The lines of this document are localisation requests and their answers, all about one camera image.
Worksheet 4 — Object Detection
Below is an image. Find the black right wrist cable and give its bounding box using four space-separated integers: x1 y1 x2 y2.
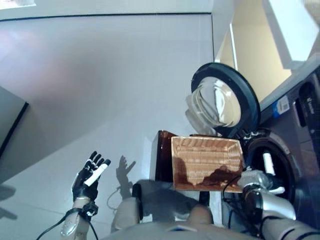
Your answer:
221 174 245 202

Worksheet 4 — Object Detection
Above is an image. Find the left robot leg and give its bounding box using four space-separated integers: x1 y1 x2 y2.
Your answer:
110 183 145 233

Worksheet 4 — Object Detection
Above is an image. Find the grey cabinet panel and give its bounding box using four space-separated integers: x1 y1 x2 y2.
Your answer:
0 86 30 156

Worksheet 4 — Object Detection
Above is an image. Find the blue white barcode sticker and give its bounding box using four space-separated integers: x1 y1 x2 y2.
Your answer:
271 98 291 119

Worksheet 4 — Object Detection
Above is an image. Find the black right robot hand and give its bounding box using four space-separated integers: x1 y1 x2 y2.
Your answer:
261 152 286 195

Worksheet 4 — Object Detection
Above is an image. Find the robot leg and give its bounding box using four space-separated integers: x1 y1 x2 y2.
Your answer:
110 183 145 233
186 194 214 226

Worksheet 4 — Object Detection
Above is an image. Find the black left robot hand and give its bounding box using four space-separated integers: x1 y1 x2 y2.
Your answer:
71 151 112 201

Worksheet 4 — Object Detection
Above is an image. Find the grey robot torso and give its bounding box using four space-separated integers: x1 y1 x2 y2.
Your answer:
99 221 258 240

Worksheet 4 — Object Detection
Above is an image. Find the grey washing machine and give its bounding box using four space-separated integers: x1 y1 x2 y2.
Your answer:
219 57 320 240

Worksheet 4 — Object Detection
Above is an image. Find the right robot leg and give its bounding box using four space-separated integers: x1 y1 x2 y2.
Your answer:
186 194 214 226

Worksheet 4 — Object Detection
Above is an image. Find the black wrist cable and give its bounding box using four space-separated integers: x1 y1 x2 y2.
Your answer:
36 209 98 240
221 174 245 202

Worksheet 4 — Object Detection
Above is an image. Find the white window frame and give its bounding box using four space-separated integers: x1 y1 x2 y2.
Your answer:
0 0 38 10

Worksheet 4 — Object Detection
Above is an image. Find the round glass washing machine door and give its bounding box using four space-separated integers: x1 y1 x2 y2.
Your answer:
184 62 262 140

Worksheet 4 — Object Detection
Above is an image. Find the rectangular wicker basket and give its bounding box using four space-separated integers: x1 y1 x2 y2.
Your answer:
170 136 245 194

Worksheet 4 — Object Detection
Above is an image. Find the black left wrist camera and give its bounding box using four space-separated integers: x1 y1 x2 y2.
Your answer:
80 203 99 217

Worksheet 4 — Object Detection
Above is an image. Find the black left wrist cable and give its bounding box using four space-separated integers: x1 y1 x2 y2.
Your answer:
36 209 98 240

